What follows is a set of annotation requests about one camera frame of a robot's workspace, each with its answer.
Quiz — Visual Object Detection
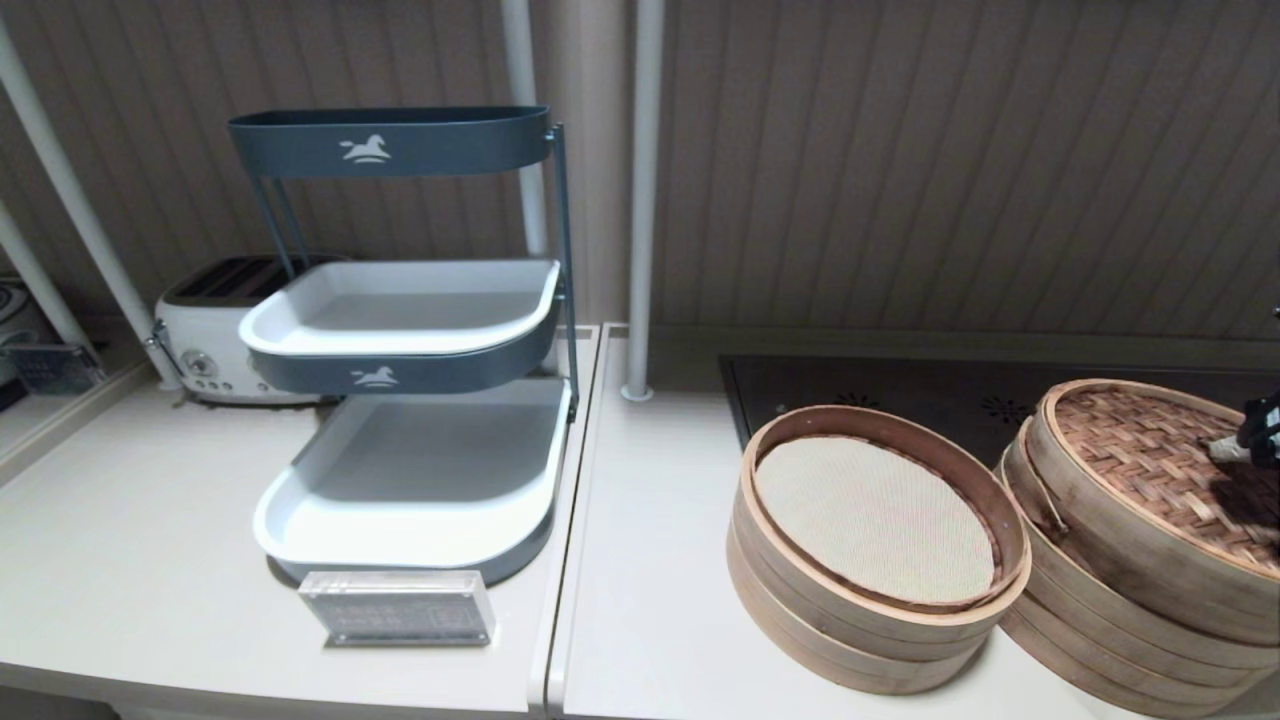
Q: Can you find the woven bamboo steamer lid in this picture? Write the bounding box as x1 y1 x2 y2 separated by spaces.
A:
1025 378 1280 646

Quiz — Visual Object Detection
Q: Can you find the right bamboo steamer stack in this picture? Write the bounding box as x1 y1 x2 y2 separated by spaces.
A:
1000 425 1280 673

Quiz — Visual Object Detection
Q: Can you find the bamboo steamer basket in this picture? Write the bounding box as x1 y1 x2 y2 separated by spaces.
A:
727 540 1001 696
995 600 1280 719
733 404 1033 651
1000 560 1280 693

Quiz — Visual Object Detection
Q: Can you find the white steamer liner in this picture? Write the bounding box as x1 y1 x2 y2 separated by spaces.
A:
755 435 999 606

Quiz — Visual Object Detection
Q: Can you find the black induction cooktop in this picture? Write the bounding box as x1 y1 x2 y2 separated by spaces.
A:
718 355 1280 451

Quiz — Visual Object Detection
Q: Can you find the white metal pole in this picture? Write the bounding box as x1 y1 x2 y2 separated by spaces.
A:
620 0 666 403
0 20 186 393
0 205 101 361
500 0 551 259

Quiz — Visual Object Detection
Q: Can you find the large white rack tray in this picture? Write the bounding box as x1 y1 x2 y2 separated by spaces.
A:
252 377 573 588

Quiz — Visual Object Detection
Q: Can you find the dark blue rack tray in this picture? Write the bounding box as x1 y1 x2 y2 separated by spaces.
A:
228 106 553 181

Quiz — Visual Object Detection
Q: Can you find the white tray blue underside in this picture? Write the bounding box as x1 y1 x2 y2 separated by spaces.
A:
238 259 563 397

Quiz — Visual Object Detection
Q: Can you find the clear acrylic sign block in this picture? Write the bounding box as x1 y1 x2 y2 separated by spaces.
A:
298 570 497 648

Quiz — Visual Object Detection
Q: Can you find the white retro toaster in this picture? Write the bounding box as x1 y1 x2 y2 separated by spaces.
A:
145 255 346 407

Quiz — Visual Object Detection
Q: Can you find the metal mesh holder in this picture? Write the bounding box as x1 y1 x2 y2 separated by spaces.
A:
0 344 106 397

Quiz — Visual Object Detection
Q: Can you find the grey round appliance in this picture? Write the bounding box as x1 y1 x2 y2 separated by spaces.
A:
0 278 36 346

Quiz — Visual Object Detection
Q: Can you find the dark blue rack frame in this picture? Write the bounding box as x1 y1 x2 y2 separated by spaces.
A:
250 124 583 426

